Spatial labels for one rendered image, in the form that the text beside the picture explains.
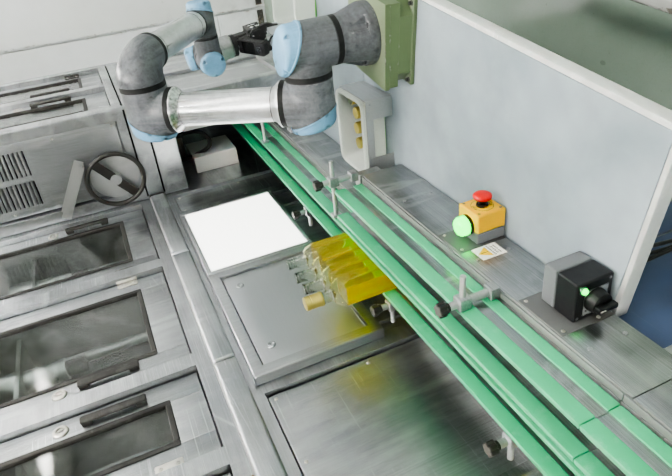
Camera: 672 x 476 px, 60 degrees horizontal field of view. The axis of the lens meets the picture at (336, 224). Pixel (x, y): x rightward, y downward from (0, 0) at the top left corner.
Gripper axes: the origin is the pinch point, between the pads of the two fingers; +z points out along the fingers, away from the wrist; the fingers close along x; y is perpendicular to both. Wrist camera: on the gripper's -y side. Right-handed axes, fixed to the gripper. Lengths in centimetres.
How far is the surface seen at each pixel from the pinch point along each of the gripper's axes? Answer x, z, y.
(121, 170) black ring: 38, -69, 19
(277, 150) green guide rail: 35.9, -16.6, -10.0
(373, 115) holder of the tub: 7, 0, -58
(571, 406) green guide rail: 11, -15, -150
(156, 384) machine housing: 42, -77, -82
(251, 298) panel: 43, -47, -67
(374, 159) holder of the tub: 20, -2, -60
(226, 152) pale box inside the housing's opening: 52, -29, 30
